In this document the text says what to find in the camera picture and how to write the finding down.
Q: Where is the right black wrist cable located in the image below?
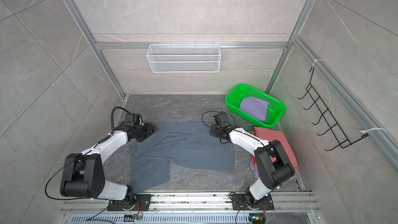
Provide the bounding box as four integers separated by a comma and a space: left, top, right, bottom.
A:
201, 110, 236, 129

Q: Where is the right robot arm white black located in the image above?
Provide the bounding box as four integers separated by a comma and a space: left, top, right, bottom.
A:
210, 112, 295, 205

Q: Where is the folded pink t shirt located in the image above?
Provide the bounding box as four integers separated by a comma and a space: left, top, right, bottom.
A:
250, 127, 299, 170

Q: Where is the green plastic basket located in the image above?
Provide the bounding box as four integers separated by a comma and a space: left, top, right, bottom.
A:
226, 84, 286, 128

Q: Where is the white wire mesh shelf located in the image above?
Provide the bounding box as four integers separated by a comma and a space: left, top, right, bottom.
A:
146, 44, 222, 73

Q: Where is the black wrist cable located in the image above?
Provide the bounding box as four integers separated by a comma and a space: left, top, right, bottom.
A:
110, 106, 131, 133
201, 110, 236, 129

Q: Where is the grey blue t shirt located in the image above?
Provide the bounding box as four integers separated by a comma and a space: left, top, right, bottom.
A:
129, 122, 234, 192

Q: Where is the purple t shirt in basket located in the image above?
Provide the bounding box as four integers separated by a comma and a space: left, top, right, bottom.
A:
239, 96, 269, 121

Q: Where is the aluminium mounting rail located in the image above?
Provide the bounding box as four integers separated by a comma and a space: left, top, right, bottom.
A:
60, 192, 321, 214

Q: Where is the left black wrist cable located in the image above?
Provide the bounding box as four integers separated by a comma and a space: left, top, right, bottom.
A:
110, 106, 131, 133

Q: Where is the black wire hook rack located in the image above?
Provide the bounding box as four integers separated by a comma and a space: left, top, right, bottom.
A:
297, 67, 369, 151

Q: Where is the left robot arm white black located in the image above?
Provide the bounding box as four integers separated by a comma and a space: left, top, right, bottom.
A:
60, 113, 156, 201

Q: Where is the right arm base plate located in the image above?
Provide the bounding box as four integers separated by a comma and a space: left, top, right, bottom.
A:
229, 192, 275, 211

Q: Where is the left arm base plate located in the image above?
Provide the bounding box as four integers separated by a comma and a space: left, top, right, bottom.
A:
107, 194, 152, 211

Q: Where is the folded purple t shirt bottom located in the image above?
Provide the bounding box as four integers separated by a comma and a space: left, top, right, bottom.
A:
250, 157, 259, 179

